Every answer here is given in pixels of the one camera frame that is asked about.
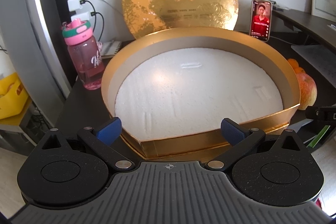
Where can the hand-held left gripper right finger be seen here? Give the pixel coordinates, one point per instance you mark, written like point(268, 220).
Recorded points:
point(231, 132)

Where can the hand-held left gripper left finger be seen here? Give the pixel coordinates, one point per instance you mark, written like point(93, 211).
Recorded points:
point(110, 130)

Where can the red apple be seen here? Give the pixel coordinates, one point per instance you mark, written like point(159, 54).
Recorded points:
point(307, 92)

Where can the gold gift box base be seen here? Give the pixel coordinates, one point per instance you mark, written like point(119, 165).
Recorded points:
point(183, 146)

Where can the orange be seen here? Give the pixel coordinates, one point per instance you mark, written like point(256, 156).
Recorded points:
point(292, 64)
point(299, 70)

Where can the green booklet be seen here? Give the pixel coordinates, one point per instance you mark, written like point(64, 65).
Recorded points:
point(319, 137)

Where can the white paper sheet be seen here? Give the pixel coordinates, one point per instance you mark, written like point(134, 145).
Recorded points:
point(315, 61)

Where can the white foam insert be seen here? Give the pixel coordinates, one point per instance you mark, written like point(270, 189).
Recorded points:
point(183, 87)

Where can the pink water bottle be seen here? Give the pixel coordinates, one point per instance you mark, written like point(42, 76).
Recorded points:
point(84, 61)

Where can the spiral notebook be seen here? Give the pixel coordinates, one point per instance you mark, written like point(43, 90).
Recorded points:
point(111, 48)

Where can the grey metal rack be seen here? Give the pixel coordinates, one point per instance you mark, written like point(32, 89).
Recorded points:
point(15, 127)

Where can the dark raised desk shelf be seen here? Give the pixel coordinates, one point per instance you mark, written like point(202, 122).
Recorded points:
point(296, 19)

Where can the yellow plastic basket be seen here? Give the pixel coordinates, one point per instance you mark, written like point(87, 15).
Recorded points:
point(13, 103)

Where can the smartphone with lit screen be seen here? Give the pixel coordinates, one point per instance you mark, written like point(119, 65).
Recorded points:
point(260, 22)

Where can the white charger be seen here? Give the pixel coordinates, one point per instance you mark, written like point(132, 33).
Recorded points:
point(83, 16)
point(75, 3)

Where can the clear plastic case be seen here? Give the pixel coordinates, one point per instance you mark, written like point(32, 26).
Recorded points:
point(279, 5)

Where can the grey monitor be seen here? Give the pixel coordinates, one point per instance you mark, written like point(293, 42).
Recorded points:
point(26, 16)

